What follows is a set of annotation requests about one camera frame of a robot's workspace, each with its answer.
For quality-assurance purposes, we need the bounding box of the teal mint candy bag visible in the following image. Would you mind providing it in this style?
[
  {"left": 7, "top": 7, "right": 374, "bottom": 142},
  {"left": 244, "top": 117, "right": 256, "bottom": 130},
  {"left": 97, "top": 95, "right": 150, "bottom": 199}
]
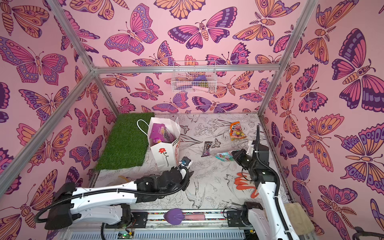
[{"left": 215, "top": 152, "right": 235, "bottom": 162}]

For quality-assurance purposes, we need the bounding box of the orange lemon candy bag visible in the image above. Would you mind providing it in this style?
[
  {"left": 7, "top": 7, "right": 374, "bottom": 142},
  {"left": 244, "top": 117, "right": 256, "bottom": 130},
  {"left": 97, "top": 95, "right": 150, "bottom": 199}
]
[{"left": 230, "top": 122, "right": 247, "bottom": 141}]

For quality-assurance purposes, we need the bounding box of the brown chocolate candy packet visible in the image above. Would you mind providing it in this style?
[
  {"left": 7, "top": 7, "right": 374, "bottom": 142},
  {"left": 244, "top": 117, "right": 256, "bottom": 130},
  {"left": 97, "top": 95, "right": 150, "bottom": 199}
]
[{"left": 201, "top": 141, "right": 213, "bottom": 157}]

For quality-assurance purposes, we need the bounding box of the purple blackcurrant candy bag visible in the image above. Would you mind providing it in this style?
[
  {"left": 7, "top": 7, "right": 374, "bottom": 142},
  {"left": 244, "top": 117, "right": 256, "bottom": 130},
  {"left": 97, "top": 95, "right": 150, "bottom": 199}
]
[{"left": 150, "top": 124, "right": 176, "bottom": 146}]

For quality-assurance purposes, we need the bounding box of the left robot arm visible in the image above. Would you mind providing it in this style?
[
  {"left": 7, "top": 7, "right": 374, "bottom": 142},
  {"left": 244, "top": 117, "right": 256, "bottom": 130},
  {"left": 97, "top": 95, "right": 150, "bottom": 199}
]
[{"left": 34, "top": 166, "right": 193, "bottom": 230}]

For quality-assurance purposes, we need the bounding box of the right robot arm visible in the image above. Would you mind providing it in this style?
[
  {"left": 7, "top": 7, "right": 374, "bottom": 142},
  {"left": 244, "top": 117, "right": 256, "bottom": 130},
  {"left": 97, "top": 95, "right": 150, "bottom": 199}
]
[{"left": 232, "top": 141, "right": 299, "bottom": 240}]

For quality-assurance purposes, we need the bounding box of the white floral paper bag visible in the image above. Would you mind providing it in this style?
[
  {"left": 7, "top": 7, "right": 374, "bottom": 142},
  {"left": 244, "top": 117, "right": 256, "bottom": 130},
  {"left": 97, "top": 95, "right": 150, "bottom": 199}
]
[{"left": 137, "top": 117, "right": 181, "bottom": 171}]

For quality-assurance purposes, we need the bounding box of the purple pink silicone spatula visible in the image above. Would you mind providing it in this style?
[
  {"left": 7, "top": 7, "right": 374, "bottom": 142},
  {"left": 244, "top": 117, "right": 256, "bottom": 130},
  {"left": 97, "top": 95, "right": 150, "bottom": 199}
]
[{"left": 164, "top": 209, "right": 206, "bottom": 226}]

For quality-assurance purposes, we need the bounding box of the green artificial grass mat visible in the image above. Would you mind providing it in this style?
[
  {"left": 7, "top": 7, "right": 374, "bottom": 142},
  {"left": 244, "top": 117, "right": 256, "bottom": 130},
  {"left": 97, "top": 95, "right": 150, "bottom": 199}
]
[{"left": 95, "top": 113, "right": 155, "bottom": 171}]

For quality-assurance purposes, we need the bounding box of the beige leather glove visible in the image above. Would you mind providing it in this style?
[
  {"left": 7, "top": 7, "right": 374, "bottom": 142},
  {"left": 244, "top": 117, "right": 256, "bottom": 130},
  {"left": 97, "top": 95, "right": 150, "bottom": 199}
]
[{"left": 284, "top": 203, "right": 315, "bottom": 236}]

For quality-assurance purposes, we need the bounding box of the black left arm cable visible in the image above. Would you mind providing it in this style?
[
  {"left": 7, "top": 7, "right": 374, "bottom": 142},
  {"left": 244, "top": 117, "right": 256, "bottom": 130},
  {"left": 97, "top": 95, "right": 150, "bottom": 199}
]
[{"left": 33, "top": 166, "right": 191, "bottom": 240}]

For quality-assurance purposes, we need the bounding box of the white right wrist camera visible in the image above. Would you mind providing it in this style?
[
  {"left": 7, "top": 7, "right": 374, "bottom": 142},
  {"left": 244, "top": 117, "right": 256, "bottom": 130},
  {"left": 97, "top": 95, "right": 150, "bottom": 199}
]
[{"left": 247, "top": 141, "right": 258, "bottom": 158}]

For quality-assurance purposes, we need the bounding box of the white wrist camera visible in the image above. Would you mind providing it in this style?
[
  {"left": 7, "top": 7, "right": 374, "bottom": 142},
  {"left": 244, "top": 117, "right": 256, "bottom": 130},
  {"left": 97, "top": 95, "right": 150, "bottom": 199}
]
[
  {"left": 179, "top": 157, "right": 193, "bottom": 169},
  {"left": 247, "top": 141, "right": 258, "bottom": 158}
]

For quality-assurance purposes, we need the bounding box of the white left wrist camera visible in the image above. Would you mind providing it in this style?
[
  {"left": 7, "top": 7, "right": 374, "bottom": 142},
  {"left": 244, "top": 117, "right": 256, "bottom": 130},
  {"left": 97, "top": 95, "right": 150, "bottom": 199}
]
[{"left": 179, "top": 157, "right": 193, "bottom": 169}]

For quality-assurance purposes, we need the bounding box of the clear wall basket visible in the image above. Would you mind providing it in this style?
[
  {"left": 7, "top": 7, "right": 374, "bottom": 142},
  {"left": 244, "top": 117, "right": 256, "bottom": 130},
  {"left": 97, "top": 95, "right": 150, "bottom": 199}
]
[{"left": 170, "top": 60, "right": 218, "bottom": 94}]

